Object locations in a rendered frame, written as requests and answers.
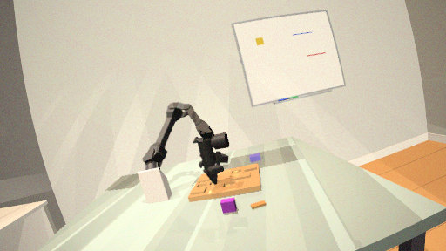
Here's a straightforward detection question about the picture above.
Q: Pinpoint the magenta block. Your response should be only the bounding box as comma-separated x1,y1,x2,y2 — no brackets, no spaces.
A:
220,198,237,213

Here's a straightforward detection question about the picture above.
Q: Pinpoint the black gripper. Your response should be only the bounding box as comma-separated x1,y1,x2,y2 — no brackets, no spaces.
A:
199,150,224,185

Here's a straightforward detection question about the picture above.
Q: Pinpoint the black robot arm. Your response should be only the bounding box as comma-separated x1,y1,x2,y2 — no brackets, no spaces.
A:
142,102,229,170

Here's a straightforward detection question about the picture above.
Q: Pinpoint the purple rectangular block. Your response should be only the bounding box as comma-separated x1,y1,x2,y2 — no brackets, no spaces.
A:
250,153,261,162

